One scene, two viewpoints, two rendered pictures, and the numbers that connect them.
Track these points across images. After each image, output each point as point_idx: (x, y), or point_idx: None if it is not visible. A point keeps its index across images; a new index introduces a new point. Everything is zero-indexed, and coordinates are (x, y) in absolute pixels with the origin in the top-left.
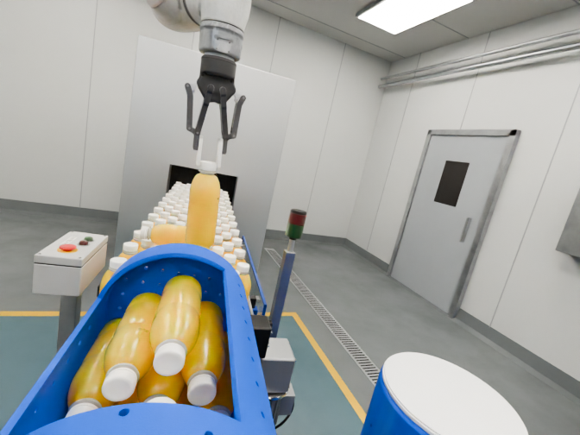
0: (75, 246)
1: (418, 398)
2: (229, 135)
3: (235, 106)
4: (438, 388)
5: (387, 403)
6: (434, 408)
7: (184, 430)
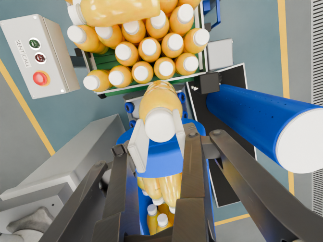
0: (44, 77)
1: (290, 150)
2: (208, 157)
3: (267, 221)
4: (308, 140)
5: (271, 146)
6: (293, 154)
7: None
